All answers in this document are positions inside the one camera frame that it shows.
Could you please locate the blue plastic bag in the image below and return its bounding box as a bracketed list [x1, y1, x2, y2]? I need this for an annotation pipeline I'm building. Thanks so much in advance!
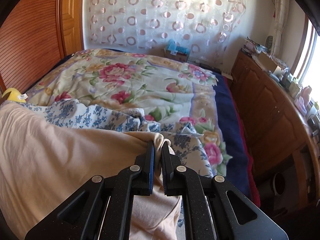
[166, 39, 191, 56]

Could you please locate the wooden framed window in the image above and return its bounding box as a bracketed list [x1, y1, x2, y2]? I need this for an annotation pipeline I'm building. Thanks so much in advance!
[291, 12, 320, 102]

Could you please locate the pink packet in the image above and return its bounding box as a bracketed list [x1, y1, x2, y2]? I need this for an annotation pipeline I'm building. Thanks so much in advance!
[294, 86, 313, 116]

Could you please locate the beige printed t-shirt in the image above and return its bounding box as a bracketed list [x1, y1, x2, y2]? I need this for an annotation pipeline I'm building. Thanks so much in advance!
[0, 101, 183, 240]

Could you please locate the yellow plush toy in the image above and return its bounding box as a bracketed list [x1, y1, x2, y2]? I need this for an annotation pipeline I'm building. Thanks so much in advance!
[1, 87, 28, 103]

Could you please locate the white window curtain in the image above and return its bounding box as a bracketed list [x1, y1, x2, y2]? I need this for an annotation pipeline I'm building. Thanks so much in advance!
[271, 0, 291, 57]

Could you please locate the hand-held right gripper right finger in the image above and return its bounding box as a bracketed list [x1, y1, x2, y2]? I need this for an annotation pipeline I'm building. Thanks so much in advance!
[161, 144, 289, 240]

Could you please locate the long wooden cabinet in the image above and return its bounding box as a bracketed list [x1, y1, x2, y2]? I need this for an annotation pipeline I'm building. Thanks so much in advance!
[229, 49, 320, 207]

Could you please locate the sheer circle-patterned curtain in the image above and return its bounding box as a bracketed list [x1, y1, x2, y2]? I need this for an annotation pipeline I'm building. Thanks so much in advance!
[84, 0, 248, 66]

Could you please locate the pile of clutter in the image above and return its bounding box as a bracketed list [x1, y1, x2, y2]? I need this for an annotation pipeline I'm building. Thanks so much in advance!
[241, 37, 268, 58]

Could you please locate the pink floral blanket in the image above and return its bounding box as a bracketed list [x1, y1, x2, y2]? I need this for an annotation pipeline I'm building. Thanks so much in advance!
[26, 49, 233, 176]

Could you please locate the open cardboard box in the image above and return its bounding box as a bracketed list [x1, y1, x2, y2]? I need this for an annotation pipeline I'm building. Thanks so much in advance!
[257, 51, 280, 73]

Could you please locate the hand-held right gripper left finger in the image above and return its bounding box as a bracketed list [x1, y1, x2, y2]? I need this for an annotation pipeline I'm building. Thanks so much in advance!
[25, 140, 155, 240]

